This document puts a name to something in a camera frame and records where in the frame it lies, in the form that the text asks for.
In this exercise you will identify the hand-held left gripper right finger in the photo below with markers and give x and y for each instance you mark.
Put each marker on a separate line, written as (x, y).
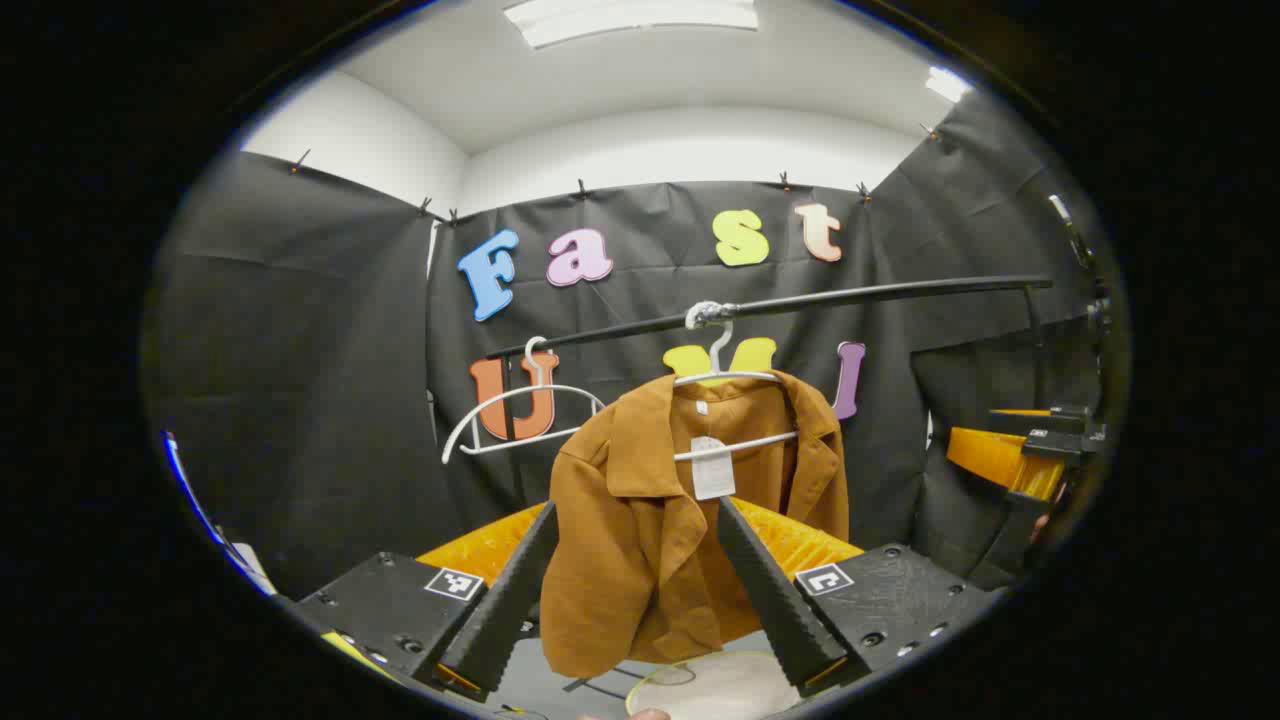
(775, 600)

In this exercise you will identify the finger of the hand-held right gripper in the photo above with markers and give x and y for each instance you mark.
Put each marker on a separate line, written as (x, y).
(1070, 445)
(1060, 413)

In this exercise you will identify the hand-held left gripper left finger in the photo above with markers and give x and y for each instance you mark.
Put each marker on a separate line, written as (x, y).
(500, 610)

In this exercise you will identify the white laundry hamper yellow rim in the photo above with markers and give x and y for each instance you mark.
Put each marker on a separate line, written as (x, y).
(720, 690)

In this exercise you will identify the brown jacket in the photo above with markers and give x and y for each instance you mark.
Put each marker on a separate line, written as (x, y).
(620, 520)

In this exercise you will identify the white hanger with ribbed shoulders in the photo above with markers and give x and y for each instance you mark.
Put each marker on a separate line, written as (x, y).
(760, 442)

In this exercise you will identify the white plastic hanger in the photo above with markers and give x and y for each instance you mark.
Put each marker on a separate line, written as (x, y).
(520, 441)

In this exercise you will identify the black clothes rack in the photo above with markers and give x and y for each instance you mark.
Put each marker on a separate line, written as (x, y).
(880, 290)

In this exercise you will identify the white garment tag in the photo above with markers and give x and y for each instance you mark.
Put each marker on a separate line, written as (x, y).
(712, 470)

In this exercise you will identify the black tripod stand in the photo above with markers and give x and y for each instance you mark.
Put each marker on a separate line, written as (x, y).
(1078, 245)

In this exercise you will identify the black backdrop cloth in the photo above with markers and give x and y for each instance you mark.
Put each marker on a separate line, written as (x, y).
(300, 350)

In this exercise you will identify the small ceiling light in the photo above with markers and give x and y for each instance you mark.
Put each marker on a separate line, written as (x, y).
(947, 83)

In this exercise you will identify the long ceiling light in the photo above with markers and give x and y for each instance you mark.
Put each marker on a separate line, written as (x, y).
(630, 18)

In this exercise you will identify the white rail tie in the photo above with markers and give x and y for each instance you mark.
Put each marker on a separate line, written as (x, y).
(702, 314)

